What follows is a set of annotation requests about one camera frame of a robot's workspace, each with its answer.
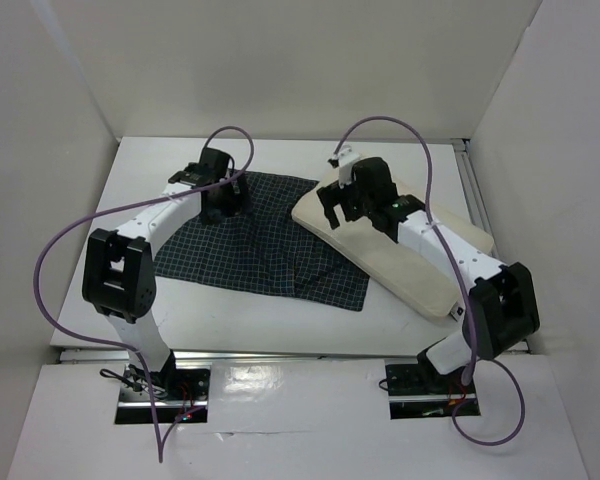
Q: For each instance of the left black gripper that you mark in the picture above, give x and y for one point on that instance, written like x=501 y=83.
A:
x=238 y=204

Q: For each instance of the aluminium front rail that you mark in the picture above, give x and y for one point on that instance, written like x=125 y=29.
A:
x=80 y=355

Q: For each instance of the dark checkered pillowcase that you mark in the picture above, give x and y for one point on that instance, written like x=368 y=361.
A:
x=265 y=252

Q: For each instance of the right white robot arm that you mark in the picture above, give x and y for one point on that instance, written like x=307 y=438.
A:
x=498 y=306

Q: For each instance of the cream white pillow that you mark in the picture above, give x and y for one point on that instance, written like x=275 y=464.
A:
x=402 y=271

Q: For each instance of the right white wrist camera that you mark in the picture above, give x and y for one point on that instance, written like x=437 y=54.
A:
x=343 y=161

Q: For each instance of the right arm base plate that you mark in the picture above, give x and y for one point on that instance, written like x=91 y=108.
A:
x=414 y=393

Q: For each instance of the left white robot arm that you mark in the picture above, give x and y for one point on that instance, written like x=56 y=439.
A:
x=119 y=275

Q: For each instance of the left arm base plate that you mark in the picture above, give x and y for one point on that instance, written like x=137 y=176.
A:
x=186 y=400

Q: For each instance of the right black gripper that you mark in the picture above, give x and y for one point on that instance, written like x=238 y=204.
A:
x=345 y=198

